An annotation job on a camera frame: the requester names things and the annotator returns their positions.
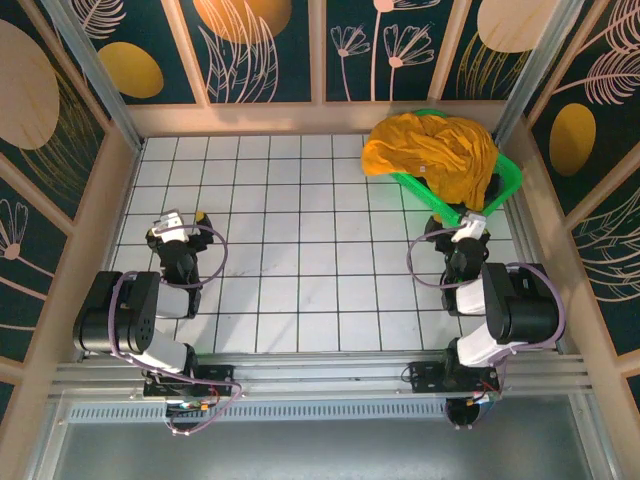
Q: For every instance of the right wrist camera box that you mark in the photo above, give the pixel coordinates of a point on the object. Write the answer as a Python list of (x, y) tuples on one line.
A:
[(470, 226)]

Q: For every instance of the aluminium corner post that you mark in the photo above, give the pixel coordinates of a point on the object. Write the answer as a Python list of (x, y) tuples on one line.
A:
[(100, 85), (540, 75)]

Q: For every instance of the yellow t-shirt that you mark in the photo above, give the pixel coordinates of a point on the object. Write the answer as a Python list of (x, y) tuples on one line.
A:
[(440, 150)]

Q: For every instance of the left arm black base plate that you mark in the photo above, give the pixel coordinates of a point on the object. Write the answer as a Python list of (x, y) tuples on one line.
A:
[(215, 375)]

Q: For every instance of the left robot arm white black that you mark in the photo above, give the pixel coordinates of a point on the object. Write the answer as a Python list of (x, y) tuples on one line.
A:
[(150, 355)]

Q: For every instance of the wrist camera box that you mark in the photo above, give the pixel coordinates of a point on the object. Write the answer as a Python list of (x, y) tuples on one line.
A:
[(470, 226), (168, 223)]

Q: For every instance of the round black base electronics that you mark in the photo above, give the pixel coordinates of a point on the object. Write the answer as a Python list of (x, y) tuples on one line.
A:
[(462, 414)]

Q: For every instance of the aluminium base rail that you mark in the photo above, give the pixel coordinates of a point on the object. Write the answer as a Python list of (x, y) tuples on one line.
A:
[(325, 372)]

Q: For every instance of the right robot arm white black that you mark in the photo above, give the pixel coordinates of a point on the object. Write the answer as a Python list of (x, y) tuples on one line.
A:
[(480, 350)]

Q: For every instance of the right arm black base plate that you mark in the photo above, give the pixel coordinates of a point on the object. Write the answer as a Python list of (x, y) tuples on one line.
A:
[(425, 375)]

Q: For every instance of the perforated metal strip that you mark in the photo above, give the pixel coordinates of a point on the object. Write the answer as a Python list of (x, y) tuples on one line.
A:
[(300, 411)]

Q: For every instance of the green plastic basket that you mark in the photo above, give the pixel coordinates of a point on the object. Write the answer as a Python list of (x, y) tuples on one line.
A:
[(510, 172)]

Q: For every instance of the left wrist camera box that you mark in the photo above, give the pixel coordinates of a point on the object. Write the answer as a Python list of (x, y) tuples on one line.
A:
[(168, 223)]

